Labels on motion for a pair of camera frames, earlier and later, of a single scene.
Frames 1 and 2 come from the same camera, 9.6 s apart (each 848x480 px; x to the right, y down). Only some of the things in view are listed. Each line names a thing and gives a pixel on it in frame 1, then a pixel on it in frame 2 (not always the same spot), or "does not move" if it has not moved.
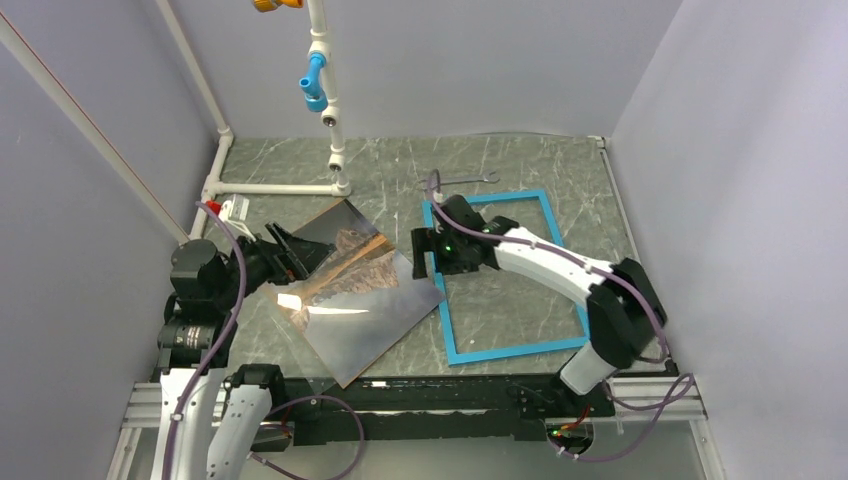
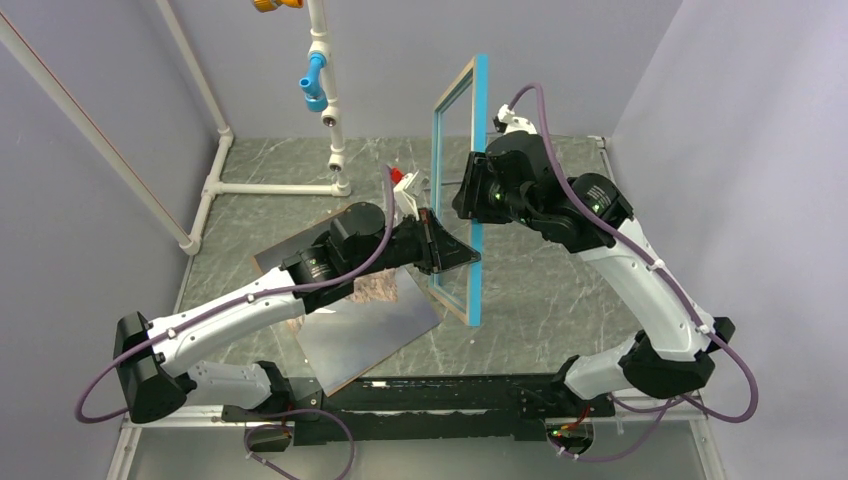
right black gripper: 426,240 to 469,201
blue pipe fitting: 315,98 does not move
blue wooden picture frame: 470,358 to 460,127
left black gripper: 290,258 to 445,250
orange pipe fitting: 266,6 does not move
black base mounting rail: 360,409 does not move
